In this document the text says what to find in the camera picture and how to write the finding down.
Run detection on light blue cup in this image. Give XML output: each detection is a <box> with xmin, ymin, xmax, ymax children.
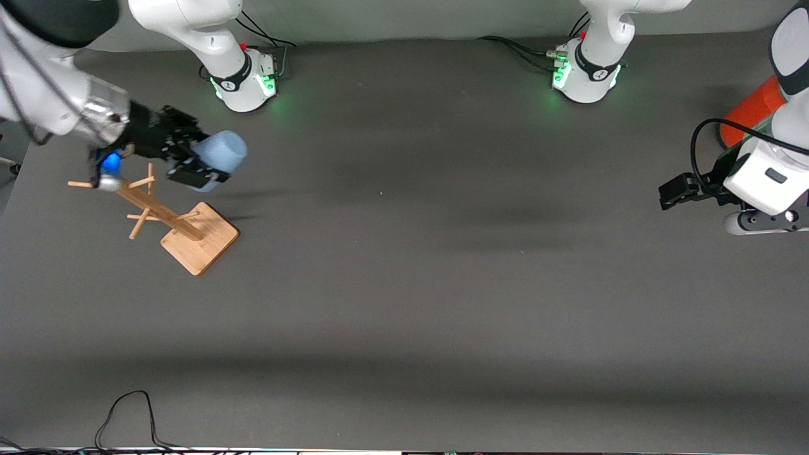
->
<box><xmin>193</xmin><ymin>131</ymin><xmax>247</xmax><ymax>191</ymax></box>

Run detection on wooden mug tree rack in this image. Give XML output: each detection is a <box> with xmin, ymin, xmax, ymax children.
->
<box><xmin>68</xmin><ymin>162</ymin><xmax>240</xmax><ymax>276</ymax></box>

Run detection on orange can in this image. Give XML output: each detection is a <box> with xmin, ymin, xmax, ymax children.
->
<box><xmin>719</xmin><ymin>76</ymin><xmax>791</xmax><ymax>149</ymax></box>

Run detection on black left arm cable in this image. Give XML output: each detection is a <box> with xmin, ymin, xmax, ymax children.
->
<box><xmin>691</xmin><ymin>118</ymin><xmax>809</xmax><ymax>190</ymax></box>

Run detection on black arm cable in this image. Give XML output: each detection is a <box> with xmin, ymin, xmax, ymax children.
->
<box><xmin>0</xmin><ymin>13</ymin><xmax>121</xmax><ymax>147</ymax></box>
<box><xmin>691</xmin><ymin>118</ymin><xmax>809</xmax><ymax>190</ymax></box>

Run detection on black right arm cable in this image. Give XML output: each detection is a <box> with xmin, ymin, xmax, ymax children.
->
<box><xmin>0</xmin><ymin>13</ymin><xmax>121</xmax><ymax>147</ymax></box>

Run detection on black right base cables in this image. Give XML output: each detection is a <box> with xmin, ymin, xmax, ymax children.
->
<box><xmin>236</xmin><ymin>9</ymin><xmax>298</xmax><ymax>80</ymax></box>

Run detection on black base cables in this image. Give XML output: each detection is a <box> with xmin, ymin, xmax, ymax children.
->
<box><xmin>236</xmin><ymin>9</ymin><xmax>298</xmax><ymax>80</ymax></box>
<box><xmin>477</xmin><ymin>13</ymin><xmax>592</xmax><ymax>70</ymax></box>

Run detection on black left base cables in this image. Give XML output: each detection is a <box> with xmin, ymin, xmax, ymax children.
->
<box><xmin>477</xmin><ymin>13</ymin><xmax>592</xmax><ymax>70</ymax></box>

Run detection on black looped cable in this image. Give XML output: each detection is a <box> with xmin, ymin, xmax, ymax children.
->
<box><xmin>95</xmin><ymin>391</ymin><xmax>190</xmax><ymax>452</ymax></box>

